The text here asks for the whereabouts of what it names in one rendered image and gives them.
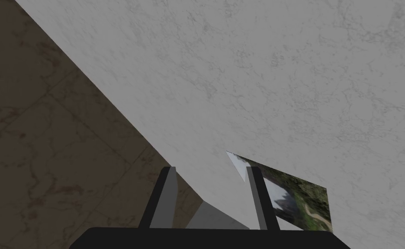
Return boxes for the landscape picture on wall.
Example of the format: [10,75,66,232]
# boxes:
[225,150,334,233]

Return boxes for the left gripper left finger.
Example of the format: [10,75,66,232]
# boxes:
[138,166,179,229]

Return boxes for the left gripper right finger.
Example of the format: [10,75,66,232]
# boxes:
[245,166,281,231]

